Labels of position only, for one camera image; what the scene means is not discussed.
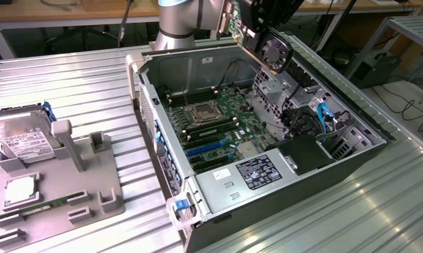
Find blue case latch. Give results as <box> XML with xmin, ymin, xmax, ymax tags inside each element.
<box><xmin>172</xmin><ymin>200</ymin><xmax>191</xmax><ymax>212</ymax></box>

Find graphics card with black fan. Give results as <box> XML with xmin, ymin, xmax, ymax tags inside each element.
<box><xmin>216</xmin><ymin>0</ymin><xmax>297</xmax><ymax>75</ymax></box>

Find CPU socket with metal frame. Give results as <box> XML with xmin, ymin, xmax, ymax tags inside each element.
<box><xmin>186</xmin><ymin>100</ymin><xmax>222</xmax><ymax>123</ymax></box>

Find black expansion slot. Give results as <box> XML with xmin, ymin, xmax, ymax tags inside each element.
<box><xmin>190</xmin><ymin>154</ymin><xmax>234</xmax><ymax>170</ymax></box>

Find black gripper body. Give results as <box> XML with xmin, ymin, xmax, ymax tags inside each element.
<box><xmin>250</xmin><ymin>0</ymin><xmax>306</xmax><ymax>33</ymax></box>

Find green RAM stick in slot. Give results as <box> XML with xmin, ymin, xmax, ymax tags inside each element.
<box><xmin>188</xmin><ymin>124</ymin><xmax>239</xmax><ymax>140</ymax></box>

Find black RAM slot pair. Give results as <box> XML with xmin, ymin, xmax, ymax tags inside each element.
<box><xmin>166</xmin><ymin>88</ymin><xmax>220</xmax><ymax>108</ymax></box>

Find wooden desk with white frame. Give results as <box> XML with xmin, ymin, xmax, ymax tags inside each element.
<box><xmin>0</xmin><ymin>0</ymin><xmax>163</xmax><ymax>59</ymax></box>

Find black floor cables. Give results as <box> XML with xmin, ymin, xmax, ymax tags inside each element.
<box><xmin>369</xmin><ymin>85</ymin><xmax>423</xmax><ymax>134</ymax></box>

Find black plastic air shroud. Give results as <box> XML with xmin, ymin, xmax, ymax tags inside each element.
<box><xmin>277</xmin><ymin>135</ymin><xmax>337</xmax><ymax>178</ymax></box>

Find grey power supply with label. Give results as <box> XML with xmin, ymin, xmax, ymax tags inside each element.
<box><xmin>195</xmin><ymin>147</ymin><xmax>301</xmax><ymax>215</ymax></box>

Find silver CPU chip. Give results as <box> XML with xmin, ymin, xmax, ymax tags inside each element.
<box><xmin>4</xmin><ymin>179</ymin><xmax>36</xmax><ymax>207</ymax></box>

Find metal slat shelf frame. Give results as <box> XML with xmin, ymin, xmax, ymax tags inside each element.
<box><xmin>367</xmin><ymin>15</ymin><xmax>423</xmax><ymax>88</ymax></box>

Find black equipment box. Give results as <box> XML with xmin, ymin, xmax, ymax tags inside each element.
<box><xmin>347</xmin><ymin>52</ymin><xmax>403</xmax><ymax>90</ymax></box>

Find grey metal disk bay cage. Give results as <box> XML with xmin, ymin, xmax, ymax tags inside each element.
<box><xmin>252</xmin><ymin>70</ymin><xmax>294</xmax><ymax>106</ymax></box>

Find open black PC case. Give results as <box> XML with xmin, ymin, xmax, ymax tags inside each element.
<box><xmin>126</xmin><ymin>43</ymin><xmax>398</xmax><ymax>253</ymax></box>

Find black wire along case wall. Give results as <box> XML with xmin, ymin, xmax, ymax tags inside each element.
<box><xmin>220</xmin><ymin>59</ymin><xmax>259</xmax><ymax>92</ymax></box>

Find black hanging cable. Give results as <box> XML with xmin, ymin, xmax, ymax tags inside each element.
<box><xmin>118</xmin><ymin>0</ymin><xmax>135</xmax><ymax>48</ymax></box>

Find green RAM stick with label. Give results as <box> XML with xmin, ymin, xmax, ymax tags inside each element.
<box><xmin>0</xmin><ymin>191</ymin><xmax>84</xmax><ymax>220</ymax></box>

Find blue SATA wire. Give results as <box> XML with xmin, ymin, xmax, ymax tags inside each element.
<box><xmin>317</xmin><ymin>102</ymin><xmax>331</xmax><ymax>135</ymax></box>

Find bundle of black power wires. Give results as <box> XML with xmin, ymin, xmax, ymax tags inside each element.
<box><xmin>279</xmin><ymin>105</ymin><xmax>319</xmax><ymax>137</ymax></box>

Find green motherboard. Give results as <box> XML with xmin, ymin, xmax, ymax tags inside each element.
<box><xmin>162</xmin><ymin>83</ymin><xmax>290</xmax><ymax>175</ymax></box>

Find grey plastic parts rack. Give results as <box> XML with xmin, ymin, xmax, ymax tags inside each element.
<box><xmin>0</xmin><ymin>120</ymin><xmax>127</xmax><ymax>250</ymax></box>

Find blue expansion slot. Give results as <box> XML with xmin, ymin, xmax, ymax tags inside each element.
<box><xmin>186</xmin><ymin>141</ymin><xmax>227</xmax><ymax>157</ymax></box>

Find hard disk in blue carrier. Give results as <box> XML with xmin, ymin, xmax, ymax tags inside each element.
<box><xmin>0</xmin><ymin>101</ymin><xmax>56</xmax><ymax>162</ymax></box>

